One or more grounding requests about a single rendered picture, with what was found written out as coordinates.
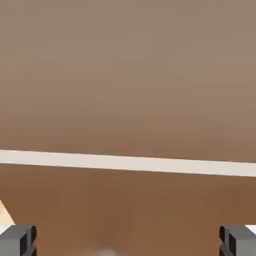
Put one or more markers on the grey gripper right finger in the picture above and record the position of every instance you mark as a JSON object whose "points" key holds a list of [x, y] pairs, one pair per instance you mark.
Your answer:
{"points": [[243, 241]]}

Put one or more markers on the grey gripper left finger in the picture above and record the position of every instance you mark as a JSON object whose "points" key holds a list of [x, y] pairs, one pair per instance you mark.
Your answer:
{"points": [[12, 240]]}

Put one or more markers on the brown wooden cabinet door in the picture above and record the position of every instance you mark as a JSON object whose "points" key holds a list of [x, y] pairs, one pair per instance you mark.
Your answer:
{"points": [[128, 206]]}

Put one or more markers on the brown wooden cabinet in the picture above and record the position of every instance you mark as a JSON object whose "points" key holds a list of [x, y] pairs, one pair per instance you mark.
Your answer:
{"points": [[128, 80]]}

